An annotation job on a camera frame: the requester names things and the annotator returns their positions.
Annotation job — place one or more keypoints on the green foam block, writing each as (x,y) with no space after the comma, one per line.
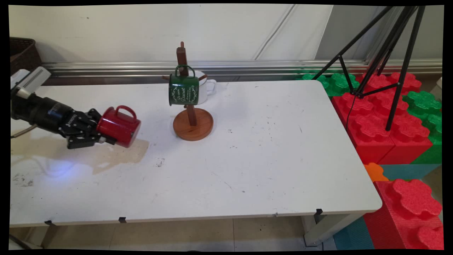
(336,83)
(428,113)

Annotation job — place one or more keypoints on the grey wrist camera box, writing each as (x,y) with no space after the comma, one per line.
(30,79)

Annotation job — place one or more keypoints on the black tripod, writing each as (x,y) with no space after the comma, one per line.
(396,53)

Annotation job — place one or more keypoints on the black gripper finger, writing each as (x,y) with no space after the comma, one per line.
(95,114)
(86,142)

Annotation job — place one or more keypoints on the green enamel mug white print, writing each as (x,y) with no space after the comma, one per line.
(183,90)

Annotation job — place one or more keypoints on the large red foam block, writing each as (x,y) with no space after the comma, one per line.
(375,124)

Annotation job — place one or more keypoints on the teal foam mat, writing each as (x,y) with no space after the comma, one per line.
(410,171)
(354,235)

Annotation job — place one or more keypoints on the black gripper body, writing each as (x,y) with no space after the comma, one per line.
(53,117)

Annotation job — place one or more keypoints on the aluminium wall rail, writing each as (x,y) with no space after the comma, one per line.
(283,66)

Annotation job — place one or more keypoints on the white table leg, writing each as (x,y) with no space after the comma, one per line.
(329,226)

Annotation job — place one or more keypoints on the red enamel mug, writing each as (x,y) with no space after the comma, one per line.
(120,127)

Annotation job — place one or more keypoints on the brown wicker basket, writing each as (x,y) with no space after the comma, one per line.
(23,53)

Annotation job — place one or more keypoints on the orange foam piece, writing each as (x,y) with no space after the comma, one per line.
(374,171)

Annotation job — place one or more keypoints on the brown wooden mug tree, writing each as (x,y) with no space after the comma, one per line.
(193,125)

